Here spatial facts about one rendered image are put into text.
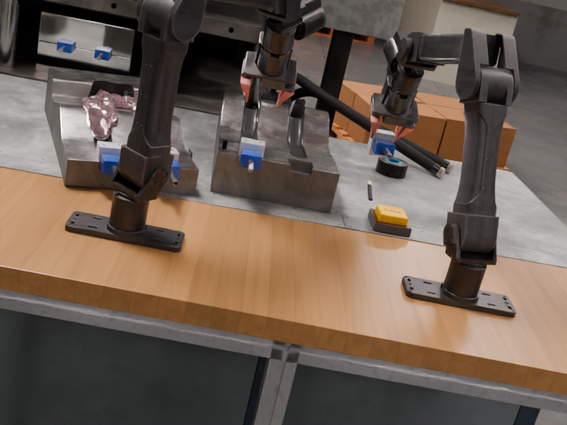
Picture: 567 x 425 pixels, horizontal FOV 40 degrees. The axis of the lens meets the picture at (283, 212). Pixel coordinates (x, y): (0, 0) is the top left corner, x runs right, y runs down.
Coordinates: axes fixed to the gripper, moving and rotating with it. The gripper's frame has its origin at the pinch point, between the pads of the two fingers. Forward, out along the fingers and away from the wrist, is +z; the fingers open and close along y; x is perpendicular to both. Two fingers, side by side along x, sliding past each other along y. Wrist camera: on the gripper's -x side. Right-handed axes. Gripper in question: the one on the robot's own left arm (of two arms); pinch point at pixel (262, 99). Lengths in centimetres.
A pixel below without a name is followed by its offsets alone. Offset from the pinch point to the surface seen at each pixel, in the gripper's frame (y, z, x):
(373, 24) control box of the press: -34, 34, -79
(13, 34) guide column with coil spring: 69, 48, -59
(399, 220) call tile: -32.5, 12.3, 14.8
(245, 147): 1.5, 8.3, 5.9
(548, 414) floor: -120, 118, -1
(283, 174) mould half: -7.3, 11.4, 8.6
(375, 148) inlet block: -27.1, 10.8, -3.1
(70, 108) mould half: 38.9, 13.2, -0.5
